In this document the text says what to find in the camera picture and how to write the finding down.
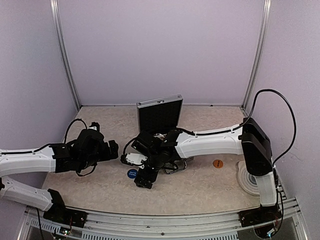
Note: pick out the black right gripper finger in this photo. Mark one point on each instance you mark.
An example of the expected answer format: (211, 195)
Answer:
(145, 178)
(123, 159)

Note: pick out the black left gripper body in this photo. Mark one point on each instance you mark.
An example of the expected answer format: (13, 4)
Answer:
(93, 158)

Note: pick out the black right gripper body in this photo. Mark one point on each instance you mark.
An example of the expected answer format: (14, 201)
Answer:
(154, 163)

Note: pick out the blue round button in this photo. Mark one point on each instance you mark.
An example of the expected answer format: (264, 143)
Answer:
(132, 173)

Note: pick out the aluminium poker chip case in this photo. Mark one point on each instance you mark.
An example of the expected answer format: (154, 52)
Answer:
(158, 116)

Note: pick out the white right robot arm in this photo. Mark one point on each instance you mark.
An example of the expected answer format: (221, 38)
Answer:
(246, 139)

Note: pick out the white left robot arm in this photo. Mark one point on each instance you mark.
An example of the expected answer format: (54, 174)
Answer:
(29, 161)

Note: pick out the orange round button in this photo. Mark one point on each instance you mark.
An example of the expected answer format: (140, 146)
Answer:
(217, 163)

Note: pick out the grey striped plate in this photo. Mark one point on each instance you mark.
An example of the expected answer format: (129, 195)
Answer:
(246, 180)

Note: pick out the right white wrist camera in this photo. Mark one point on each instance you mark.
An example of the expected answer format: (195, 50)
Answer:
(135, 159)

